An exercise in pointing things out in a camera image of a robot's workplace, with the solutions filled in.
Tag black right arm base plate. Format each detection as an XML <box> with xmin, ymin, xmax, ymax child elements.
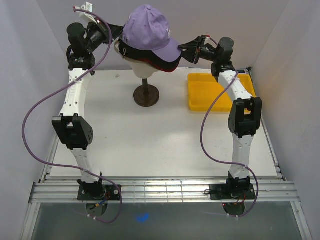
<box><xmin>208</xmin><ymin>183</ymin><xmax>256</xmax><ymax>200</ymax></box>

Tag purple baseball cap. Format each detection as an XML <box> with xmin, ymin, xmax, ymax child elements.
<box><xmin>121</xmin><ymin>4</ymin><xmax>182</xmax><ymax>63</ymax></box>

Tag black cap white NY logo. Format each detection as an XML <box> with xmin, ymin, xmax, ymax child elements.
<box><xmin>119</xmin><ymin>40</ymin><xmax>182</xmax><ymax>62</ymax></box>

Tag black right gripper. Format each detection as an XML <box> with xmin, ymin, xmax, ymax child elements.
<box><xmin>175</xmin><ymin>36</ymin><xmax>219</xmax><ymax>65</ymax></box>

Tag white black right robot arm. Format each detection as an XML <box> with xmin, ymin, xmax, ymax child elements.
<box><xmin>178</xmin><ymin>35</ymin><xmax>262</xmax><ymax>199</ymax></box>

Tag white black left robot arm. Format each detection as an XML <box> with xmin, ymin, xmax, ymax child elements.
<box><xmin>51</xmin><ymin>21</ymin><xmax>123</xmax><ymax>200</ymax></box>

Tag aluminium mounting rail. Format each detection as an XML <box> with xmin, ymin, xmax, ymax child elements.
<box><xmin>28</xmin><ymin>178</ymin><xmax>301</xmax><ymax>204</ymax></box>

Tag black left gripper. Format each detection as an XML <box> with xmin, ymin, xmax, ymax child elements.
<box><xmin>85</xmin><ymin>17</ymin><xmax>125</xmax><ymax>54</ymax></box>

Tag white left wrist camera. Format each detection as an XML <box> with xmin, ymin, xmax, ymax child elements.
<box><xmin>78</xmin><ymin>1</ymin><xmax>97</xmax><ymax>24</ymax></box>

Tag yellow plastic bin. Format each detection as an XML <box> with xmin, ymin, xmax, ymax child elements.
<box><xmin>187</xmin><ymin>73</ymin><xmax>258</xmax><ymax>112</ymax></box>

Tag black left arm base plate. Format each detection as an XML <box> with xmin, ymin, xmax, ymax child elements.
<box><xmin>76</xmin><ymin>184</ymin><xmax>120</xmax><ymax>201</ymax></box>

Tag beige mannequin head on stand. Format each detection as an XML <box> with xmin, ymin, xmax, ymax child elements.
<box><xmin>123</xmin><ymin>57</ymin><xmax>160</xmax><ymax>108</ymax></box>

